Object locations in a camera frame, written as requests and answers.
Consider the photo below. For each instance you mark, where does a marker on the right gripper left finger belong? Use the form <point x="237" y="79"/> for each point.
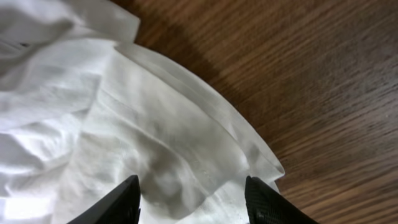
<point x="120" y="206"/>

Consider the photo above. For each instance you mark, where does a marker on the white t-shirt black print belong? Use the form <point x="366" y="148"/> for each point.
<point x="83" y="107"/>

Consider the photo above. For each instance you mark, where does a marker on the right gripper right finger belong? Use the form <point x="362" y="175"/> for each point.
<point x="266" y="206"/>

